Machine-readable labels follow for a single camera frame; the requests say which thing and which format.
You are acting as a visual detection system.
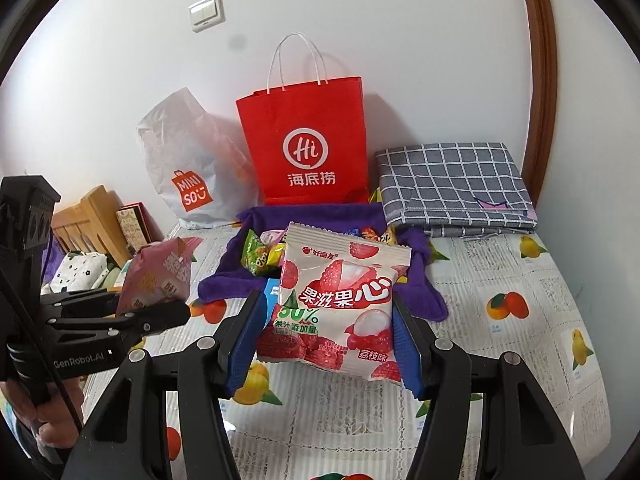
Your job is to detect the white lychee gummy bag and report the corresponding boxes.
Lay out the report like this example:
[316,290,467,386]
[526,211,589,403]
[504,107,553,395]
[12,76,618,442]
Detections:
[256,221,412,383]

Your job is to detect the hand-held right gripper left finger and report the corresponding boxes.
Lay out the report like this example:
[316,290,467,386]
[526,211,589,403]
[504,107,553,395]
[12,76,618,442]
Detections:
[60,290,269,480]

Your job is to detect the purple towel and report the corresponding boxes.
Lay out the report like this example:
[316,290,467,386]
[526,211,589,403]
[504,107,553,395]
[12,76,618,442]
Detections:
[197,202,448,322]

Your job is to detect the green snack packet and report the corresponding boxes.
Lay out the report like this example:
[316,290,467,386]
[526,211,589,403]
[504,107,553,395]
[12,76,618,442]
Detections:
[241,230,273,276]

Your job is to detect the fruit print tablecloth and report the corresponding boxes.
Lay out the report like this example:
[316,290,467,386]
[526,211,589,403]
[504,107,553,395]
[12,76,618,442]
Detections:
[82,222,640,480]

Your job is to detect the person's left hand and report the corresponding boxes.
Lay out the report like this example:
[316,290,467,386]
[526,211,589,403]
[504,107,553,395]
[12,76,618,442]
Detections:
[0,375,86,453]

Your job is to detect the red paper bag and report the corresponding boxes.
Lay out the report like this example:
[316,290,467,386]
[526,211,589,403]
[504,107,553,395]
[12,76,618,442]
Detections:
[236,32,370,206]

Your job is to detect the blue tissue box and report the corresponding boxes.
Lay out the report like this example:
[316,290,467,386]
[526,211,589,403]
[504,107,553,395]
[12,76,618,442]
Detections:
[262,280,281,313]

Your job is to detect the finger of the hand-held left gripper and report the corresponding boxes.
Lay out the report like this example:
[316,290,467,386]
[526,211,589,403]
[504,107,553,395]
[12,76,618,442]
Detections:
[47,301,192,341]
[40,290,123,312]

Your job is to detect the white floral cloth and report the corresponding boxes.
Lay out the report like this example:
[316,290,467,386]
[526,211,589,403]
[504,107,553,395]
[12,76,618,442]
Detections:
[41,250,110,295]

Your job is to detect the white plastic bag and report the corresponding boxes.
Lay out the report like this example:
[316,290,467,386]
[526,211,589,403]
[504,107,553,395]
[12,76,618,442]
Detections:
[136,87,256,231]

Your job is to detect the pink triangular snack bag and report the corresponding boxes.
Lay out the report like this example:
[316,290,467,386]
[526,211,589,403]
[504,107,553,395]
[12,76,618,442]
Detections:
[116,237,203,317]

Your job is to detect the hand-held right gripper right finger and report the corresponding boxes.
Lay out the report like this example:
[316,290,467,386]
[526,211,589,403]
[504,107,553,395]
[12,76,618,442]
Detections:
[391,294,586,480]

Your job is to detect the brown wooden door frame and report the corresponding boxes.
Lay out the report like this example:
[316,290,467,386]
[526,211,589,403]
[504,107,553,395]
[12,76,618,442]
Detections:
[515,0,558,206]

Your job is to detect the grey checked folded cloth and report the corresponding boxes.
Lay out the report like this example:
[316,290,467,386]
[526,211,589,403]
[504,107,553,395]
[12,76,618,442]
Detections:
[375,142,538,238]

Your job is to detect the white light switch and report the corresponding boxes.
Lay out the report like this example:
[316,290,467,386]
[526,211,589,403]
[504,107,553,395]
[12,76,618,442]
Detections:
[188,0,226,33]

